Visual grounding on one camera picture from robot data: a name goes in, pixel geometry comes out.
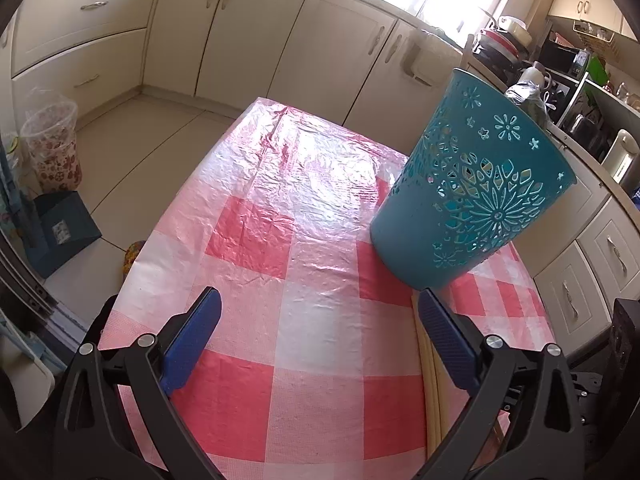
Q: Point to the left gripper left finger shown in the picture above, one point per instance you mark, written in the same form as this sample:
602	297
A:
184	338

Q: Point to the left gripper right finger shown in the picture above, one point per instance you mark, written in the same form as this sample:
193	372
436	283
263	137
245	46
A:
457	346

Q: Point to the wooden chopstick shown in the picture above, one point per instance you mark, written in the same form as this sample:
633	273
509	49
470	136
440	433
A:
426	351
442	404

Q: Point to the yellow patterned slipper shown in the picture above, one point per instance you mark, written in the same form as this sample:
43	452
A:
131	255

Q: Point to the red checkered plastic tablecloth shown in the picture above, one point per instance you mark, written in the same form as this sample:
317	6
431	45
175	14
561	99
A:
313	371

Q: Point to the dark blue box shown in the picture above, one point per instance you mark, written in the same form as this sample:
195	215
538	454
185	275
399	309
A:
64	228

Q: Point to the teal perforated plastic basket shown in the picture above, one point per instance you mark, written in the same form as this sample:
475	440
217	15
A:
481	173

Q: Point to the white electric kettle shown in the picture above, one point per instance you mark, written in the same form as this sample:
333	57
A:
621	155

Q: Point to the clear floral waste bin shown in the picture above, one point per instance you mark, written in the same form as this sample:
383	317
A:
50	139

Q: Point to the green vegetables plastic bag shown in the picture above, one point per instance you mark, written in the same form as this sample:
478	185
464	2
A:
526	95

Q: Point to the white thermos jug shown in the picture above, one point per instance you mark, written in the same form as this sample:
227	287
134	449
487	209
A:
537	75

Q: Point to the white hanging door bin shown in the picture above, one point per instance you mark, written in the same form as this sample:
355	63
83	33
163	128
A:
429	58

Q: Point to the stacked bowls and pots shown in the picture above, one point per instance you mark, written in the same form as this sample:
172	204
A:
504	39

